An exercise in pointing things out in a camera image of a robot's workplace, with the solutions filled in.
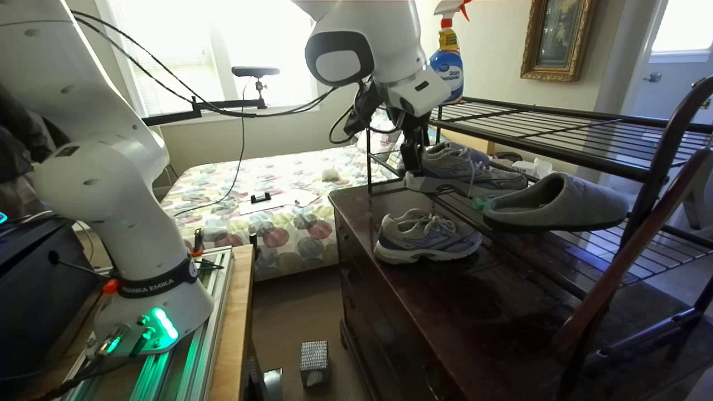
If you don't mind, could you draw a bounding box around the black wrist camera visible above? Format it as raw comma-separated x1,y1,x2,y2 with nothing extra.
343,77,388,140

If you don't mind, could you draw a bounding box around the dark metal shoe rack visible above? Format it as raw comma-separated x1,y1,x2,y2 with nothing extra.
365,92,713,401

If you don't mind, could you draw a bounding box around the dark clothed person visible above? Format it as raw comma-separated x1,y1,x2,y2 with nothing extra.
0,83,74,218

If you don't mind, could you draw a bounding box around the black stereo camera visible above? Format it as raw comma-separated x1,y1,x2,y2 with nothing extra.
230,65,280,81

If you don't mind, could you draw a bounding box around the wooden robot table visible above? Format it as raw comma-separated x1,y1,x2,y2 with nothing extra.
207,244,258,401

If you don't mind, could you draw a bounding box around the bright window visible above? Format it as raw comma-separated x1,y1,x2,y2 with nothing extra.
85,0,314,121

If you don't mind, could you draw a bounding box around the sparkly silver box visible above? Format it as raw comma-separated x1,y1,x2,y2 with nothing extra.
298,340,332,393

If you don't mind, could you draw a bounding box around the white door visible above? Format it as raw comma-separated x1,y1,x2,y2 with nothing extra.
598,0,713,126

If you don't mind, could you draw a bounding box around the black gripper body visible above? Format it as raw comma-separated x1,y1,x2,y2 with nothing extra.
400,110,434,155

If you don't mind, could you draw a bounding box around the dark wooden cabinet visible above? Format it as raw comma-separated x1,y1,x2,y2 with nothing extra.
327,185,713,401

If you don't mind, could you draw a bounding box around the bed with floral cover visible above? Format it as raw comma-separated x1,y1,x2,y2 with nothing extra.
160,121,420,283

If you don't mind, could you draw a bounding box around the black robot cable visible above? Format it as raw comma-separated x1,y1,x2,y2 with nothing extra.
69,14,375,147

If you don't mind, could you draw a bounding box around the aluminium mounting rail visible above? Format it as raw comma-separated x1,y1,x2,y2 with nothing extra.
165,248,234,401

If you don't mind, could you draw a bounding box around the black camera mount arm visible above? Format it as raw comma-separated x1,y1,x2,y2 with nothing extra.
140,77,271,128

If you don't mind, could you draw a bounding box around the blue spray bottle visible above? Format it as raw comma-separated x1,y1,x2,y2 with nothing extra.
427,0,475,107

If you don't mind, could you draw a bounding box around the black equipment case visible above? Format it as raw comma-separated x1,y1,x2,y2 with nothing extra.
0,209,102,381

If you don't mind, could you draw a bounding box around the gold framed picture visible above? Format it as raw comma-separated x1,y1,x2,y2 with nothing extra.
519,0,599,86

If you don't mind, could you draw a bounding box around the white blue running sneaker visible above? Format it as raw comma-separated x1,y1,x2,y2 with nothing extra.
404,140,530,200
372,206,486,267

